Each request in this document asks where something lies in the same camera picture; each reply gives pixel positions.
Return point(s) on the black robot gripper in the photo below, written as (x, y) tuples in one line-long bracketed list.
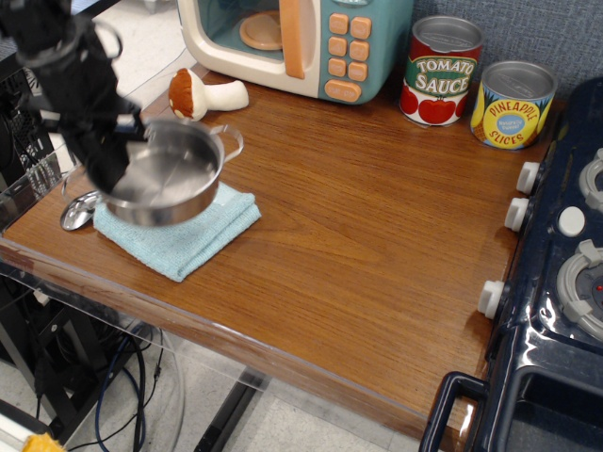
[(79, 101)]

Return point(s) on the silver steel pot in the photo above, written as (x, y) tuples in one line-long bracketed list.
[(174, 174)]

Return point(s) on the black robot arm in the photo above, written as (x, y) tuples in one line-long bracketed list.
[(31, 23)]

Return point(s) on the light blue folded rag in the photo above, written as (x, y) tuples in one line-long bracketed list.
[(178, 250)]

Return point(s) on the white stove knob top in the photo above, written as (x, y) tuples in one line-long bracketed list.
[(527, 177)]

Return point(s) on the white stove knob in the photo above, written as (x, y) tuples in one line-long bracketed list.
[(527, 177), (490, 297), (516, 214)]

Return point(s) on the plush mushroom toy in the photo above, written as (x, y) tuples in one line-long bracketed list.
[(190, 98)]

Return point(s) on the toy microwave teal cream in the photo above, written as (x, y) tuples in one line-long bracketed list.
[(339, 51)]

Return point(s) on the tomato sauce can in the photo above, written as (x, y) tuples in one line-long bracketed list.
[(443, 57)]

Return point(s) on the white stove knob bottom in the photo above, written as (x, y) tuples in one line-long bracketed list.
[(490, 297)]

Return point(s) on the pineapple slices can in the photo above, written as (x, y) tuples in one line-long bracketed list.
[(512, 105)]

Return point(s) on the white stove knob middle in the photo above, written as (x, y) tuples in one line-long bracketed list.
[(516, 214)]

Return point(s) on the dark blue toy stove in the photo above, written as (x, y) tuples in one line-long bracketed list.
[(543, 386)]

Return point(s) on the green handled ice cream scoop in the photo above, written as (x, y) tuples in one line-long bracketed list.
[(79, 211)]

